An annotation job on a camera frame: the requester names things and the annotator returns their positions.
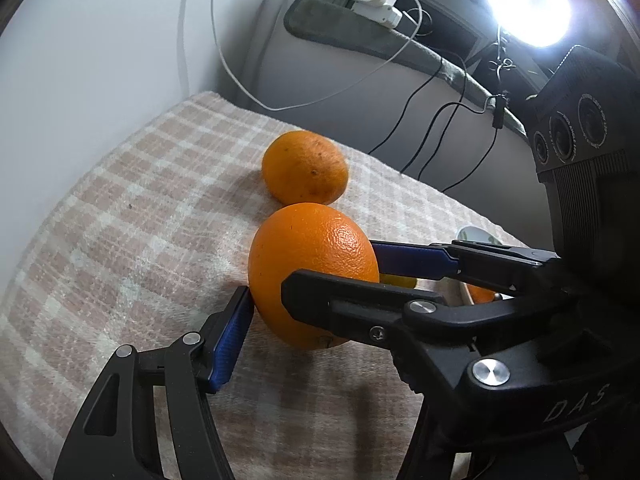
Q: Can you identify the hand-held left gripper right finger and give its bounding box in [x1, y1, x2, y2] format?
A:
[407, 395, 576, 480]

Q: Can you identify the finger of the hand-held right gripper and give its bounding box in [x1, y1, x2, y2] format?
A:
[281, 269, 511, 396]
[370, 239, 563, 297]

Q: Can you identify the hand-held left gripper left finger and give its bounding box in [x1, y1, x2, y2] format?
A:
[52, 285, 255, 480]

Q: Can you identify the white floral plate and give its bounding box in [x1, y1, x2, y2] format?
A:
[456, 226, 501, 306]

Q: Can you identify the glossy large orange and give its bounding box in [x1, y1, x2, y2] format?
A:
[248, 202, 380, 351]

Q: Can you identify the speckled large orange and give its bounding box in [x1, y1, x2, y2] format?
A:
[262, 130, 349, 206]

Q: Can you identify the beige checkered tablecloth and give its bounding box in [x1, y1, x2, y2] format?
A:
[0, 91, 531, 480]

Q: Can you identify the black tripod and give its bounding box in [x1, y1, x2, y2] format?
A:
[487, 25, 516, 111]

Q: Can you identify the grey sill cushion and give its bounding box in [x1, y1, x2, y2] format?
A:
[284, 0, 531, 136]

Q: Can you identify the white charger adapter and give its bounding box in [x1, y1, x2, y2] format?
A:
[352, 2, 403, 28]

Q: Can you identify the white cabinet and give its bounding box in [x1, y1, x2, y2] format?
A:
[0, 0, 281, 171]

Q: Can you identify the black cable with inline switch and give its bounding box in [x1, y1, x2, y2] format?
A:
[442, 27, 516, 193]

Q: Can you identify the long white cable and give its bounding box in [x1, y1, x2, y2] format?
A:
[210, 0, 426, 112]

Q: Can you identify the white ring light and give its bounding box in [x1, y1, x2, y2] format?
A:
[484, 0, 571, 48]

